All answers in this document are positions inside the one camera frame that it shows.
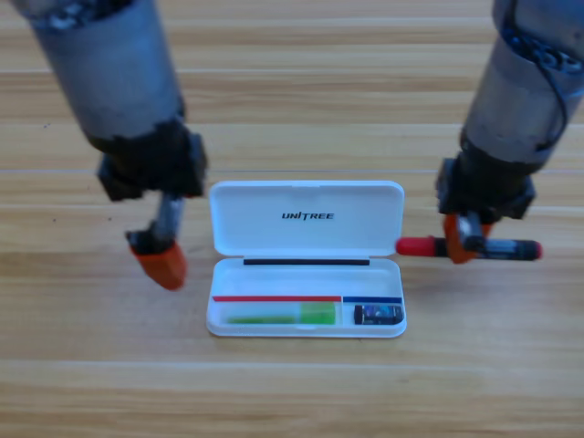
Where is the green glue stick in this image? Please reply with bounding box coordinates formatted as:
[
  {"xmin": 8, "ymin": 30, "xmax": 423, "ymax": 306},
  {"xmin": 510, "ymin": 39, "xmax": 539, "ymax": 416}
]
[{"xmin": 226, "ymin": 303, "xmax": 338, "ymax": 326}]

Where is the dark blue eraser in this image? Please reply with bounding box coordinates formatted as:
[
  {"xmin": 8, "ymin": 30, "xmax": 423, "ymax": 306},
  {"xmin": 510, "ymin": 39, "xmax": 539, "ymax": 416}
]
[{"xmin": 353, "ymin": 304, "xmax": 405, "ymax": 327}]

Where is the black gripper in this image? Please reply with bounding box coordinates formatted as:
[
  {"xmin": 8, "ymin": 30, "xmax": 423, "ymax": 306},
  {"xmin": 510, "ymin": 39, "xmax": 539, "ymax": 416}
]
[
  {"xmin": 433, "ymin": 145, "xmax": 536, "ymax": 266},
  {"xmin": 89, "ymin": 116, "xmax": 209, "ymax": 292}
]

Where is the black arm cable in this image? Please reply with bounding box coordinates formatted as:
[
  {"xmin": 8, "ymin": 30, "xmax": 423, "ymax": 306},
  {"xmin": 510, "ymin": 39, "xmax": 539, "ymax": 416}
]
[{"xmin": 499, "ymin": 0, "xmax": 569, "ymax": 151}]

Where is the white Unitree pencil case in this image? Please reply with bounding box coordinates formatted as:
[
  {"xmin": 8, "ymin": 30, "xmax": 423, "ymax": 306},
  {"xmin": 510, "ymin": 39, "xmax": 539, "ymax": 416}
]
[{"xmin": 205, "ymin": 180, "xmax": 408, "ymax": 339}]

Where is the red black whiteboard marker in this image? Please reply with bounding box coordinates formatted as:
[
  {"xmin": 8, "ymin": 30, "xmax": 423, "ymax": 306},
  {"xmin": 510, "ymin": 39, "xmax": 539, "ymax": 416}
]
[{"xmin": 394, "ymin": 235, "xmax": 544, "ymax": 262}]

